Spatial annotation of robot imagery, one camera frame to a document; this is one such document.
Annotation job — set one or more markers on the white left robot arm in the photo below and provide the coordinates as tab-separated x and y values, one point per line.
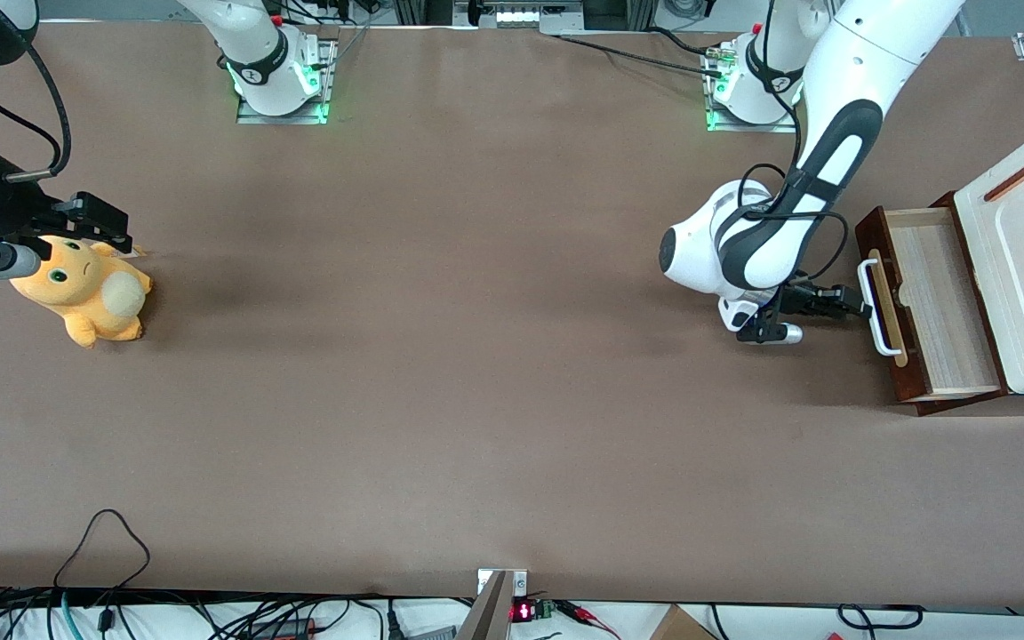
868	62

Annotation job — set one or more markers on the brown cardboard piece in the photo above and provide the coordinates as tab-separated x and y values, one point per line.
681	627

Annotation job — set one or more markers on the right arm gripper black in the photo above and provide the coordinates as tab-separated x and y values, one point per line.
7	212

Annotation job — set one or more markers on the red clip lead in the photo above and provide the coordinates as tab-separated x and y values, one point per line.
588	615

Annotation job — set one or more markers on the dark wooden drawer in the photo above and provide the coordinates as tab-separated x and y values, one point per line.
939	293

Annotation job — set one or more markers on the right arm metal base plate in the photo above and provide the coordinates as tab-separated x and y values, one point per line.
250	118

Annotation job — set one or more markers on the orange plush toy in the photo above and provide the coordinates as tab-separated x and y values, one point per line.
85	302

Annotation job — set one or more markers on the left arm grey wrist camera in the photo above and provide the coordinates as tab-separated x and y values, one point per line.
779	334

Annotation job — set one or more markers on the silver camera mount bracket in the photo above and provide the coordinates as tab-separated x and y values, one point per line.
519	582

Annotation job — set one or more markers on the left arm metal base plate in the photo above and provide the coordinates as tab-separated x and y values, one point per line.
743	127

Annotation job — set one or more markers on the grey camera mount bar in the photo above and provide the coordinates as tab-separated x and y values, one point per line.
485	618

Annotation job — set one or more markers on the red display circuit board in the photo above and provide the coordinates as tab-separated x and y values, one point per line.
523	612

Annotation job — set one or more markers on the black power adapter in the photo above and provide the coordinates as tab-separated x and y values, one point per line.
285	629

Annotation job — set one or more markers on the aluminium frame with light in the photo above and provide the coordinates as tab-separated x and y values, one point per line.
565	13

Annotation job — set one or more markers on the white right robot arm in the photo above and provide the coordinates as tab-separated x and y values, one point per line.
254	53

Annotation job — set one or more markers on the left arm gripper black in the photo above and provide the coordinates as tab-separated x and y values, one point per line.
804	300

